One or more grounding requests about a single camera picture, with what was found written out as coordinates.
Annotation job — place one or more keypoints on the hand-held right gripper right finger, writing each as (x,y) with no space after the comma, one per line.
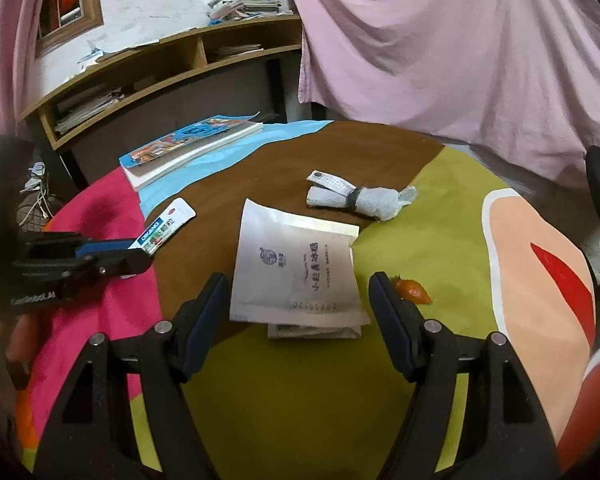
(395,332)

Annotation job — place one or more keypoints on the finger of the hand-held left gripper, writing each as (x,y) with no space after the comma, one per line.
(125,263)
(105,247)

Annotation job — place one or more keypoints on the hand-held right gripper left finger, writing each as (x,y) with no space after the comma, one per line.
(202,335)

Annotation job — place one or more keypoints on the white blue green packet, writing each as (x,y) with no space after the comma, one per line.
(172,215)

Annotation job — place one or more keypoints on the printed paper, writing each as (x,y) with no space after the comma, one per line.
(310,332)

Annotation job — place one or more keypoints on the white paper bag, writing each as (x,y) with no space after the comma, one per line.
(290,265)

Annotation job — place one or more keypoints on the white wrapper black band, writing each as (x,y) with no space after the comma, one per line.
(375,202)

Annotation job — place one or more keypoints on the orange bucket with white rim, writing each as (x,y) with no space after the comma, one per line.
(587,410)

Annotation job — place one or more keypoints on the colourful patchwork tablecloth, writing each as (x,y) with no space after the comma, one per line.
(300,410)

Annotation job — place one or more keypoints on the illustrated book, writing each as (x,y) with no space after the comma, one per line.
(190,142)

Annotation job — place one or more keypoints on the large pile of shelf papers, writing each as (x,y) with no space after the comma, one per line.
(87,107)

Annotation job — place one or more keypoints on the loose papers on shelf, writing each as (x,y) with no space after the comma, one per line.
(115,52)

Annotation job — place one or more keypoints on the pink curtain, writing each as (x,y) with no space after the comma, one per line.
(5,60)

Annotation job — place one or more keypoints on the wooden shelf unit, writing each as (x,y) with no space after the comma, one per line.
(200,52)

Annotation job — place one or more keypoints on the papers inside shelf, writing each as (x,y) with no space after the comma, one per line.
(237,51)

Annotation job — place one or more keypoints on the stack of books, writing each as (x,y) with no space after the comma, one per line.
(255,9)

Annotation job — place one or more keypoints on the pink hanging sheet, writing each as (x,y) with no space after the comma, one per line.
(455,50)

